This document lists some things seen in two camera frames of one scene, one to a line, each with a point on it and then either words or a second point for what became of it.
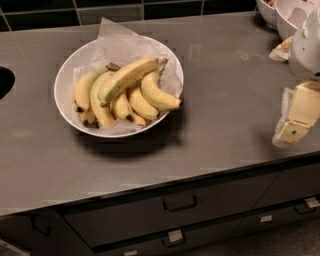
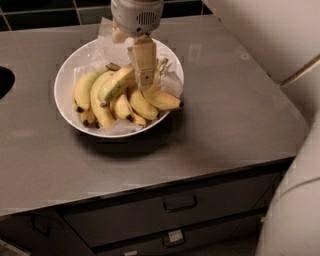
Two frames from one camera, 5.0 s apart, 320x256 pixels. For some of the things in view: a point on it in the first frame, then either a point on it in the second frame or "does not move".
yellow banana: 81,95 does not move
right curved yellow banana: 154,92 does not move
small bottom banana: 138,119 does not move
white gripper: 306,50 -> 135,18
